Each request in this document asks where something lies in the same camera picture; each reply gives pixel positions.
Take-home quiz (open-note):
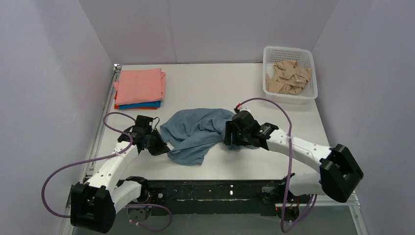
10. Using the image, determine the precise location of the grey-blue t shirt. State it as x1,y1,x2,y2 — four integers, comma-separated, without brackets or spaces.
160,108,234,166

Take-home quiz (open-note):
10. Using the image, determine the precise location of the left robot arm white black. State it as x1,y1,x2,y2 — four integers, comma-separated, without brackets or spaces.
70,115,170,234

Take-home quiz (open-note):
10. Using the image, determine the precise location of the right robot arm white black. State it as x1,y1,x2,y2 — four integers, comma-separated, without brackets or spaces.
224,111,364,203

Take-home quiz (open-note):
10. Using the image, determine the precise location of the blue folded t shirt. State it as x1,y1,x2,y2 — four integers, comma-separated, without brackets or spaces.
118,100,162,110

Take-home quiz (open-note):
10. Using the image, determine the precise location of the orange folded t shirt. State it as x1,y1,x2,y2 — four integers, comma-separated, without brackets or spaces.
114,92,159,110

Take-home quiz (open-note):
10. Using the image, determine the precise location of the pink folded t shirt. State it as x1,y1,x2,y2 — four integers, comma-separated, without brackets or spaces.
113,68,166,106

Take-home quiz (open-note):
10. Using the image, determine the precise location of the beige crumpled t shirt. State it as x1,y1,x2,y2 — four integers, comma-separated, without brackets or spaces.
265,60,312,95

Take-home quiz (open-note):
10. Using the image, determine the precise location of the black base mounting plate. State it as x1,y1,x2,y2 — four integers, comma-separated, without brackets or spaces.
116,180,312,217

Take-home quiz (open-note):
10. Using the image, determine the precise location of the white plastic basket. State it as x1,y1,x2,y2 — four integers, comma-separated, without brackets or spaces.
263,46,318,104

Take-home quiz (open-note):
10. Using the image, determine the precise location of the aluminium left side rail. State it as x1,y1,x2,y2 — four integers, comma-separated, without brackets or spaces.
80,64,122,183

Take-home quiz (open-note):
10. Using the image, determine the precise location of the aluminium front frame rail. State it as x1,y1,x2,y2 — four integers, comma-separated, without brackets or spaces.
60,184,369,235

